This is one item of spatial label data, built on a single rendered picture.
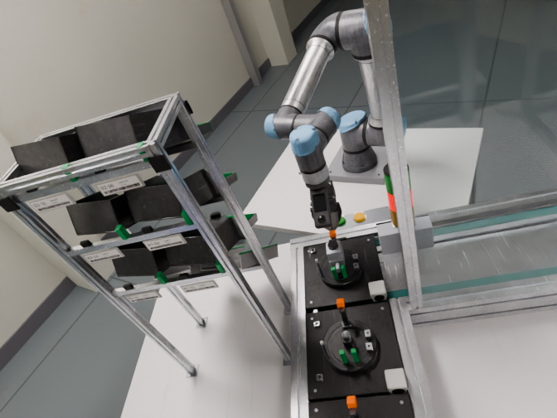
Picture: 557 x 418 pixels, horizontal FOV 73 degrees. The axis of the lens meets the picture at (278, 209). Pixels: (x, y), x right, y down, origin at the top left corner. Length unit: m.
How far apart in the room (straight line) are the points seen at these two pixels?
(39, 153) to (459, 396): 1.09
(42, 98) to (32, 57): 0.28
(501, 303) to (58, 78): 3.15
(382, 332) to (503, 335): 0.32
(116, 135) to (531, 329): 1.10
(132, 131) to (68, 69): 2.76
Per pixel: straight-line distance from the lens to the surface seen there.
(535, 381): 1.17
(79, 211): 0.94
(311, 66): 1.24
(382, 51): 0.63
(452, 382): 1.14
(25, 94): 3.29
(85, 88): 3.52
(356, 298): 1.14
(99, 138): 0.77
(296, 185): 1.73
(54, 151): 0.82
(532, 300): 1.20
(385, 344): 1.06
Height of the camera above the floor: 1.92
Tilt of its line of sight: 40 degrees down
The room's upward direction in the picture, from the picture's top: 24 degrees counter-clockwise
